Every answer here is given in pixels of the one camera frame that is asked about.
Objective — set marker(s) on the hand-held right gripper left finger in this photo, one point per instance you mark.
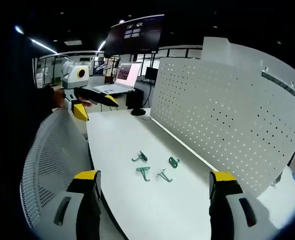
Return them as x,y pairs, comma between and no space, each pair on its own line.
75,215

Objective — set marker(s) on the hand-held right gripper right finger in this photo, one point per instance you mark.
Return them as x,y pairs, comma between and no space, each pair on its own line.
233,212

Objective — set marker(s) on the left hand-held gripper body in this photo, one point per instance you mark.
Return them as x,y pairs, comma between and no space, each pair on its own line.
75,75

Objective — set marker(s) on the white perforated mounting plate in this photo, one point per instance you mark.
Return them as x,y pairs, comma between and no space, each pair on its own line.
225,120

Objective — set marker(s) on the person's left hand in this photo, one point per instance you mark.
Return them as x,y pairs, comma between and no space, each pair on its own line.
58,97

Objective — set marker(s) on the open silver laptop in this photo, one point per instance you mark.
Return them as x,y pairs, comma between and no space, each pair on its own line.
123,77

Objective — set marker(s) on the black object on desk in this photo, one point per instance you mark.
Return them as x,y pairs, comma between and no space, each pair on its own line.
138,111

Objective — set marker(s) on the ceiling strip light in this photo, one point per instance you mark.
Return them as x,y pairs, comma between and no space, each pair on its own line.
43,46

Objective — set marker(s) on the small white round disc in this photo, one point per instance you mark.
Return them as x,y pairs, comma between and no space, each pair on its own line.
146,117

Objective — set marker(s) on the grey mesh chair backrest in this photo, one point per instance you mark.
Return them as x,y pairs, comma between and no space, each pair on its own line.
52,160

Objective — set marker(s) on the small black monitor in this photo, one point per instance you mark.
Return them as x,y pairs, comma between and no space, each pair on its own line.
151,72

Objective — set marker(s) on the large dark hanging screen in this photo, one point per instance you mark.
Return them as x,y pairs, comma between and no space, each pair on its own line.
135,35

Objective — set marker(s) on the frosted translucent partition panel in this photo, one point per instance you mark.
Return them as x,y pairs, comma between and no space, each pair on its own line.
250,53

